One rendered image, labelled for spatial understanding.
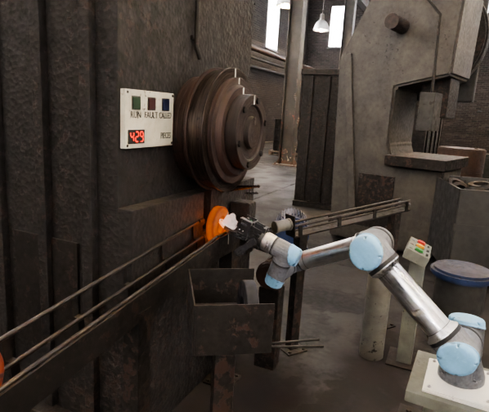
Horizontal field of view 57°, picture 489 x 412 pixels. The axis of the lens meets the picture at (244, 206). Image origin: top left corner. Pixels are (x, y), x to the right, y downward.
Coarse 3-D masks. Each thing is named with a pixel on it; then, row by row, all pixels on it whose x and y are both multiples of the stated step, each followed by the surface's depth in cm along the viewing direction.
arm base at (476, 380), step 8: (480, 360) 153; (440, 368) 159; (480, 368) 153; (440, 376) 158; (448, 376) 155; (456, 376) 153; (464, 376) 152; (472, 376) 152; (480, 376) 152; (456, 384) 153; (464, 384) 152; (472, 384) 151; (480, 384) 152
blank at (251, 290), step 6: (240, 282) 124; (246, 282) 120; (252, 282) 120; (240, 288) 124; (246, 288) 118; (252, 288) 118; (240, 294) 124; (246, 294) 116; (252, 294) 116; (240, 300) 125; (246, 300) 116; (252, 300) 116; (258, 300) 116
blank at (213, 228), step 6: (216, 210) 178; (222, 210) 182; (210, 216) 177; (216, 216) 177; (222, 216) 183; (210, 222) 176; (216, 222) 178; (210, 228) 176; (216, 228) 178; (222, 228) 186; (210, 234) 177; (216, 234) 179
